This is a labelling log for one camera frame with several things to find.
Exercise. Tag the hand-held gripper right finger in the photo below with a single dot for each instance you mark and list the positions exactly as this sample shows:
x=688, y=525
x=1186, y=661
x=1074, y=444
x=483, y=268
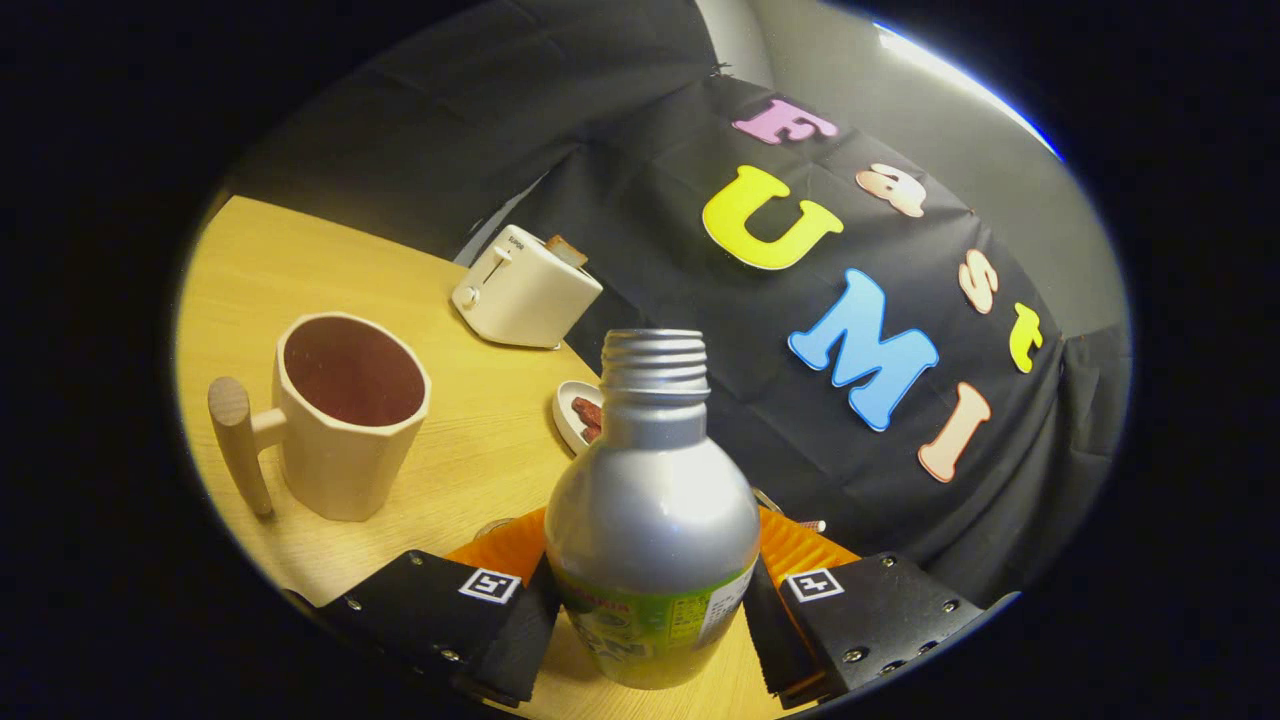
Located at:
x=770, y=630

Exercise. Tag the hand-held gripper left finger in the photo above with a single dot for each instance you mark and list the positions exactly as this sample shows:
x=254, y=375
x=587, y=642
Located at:
x=520, y=640

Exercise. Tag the silver bottle with green label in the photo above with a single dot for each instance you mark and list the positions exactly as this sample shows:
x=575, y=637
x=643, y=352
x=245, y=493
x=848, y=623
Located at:
x=650, y=500

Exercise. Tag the wooden table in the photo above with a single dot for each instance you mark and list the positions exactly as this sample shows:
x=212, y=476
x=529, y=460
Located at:
x=470, y=440

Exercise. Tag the reddish brown food pieces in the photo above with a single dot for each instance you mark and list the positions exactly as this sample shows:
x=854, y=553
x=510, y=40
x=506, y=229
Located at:
x=588, y=415

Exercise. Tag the small white round dish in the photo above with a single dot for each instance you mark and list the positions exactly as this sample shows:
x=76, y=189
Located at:
x=566, y=405

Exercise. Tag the white toaster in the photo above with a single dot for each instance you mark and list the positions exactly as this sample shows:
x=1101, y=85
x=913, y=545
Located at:
x=520, y=300

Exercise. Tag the brown bread slice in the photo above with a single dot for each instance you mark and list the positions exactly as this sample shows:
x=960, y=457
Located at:
x=567, y=250

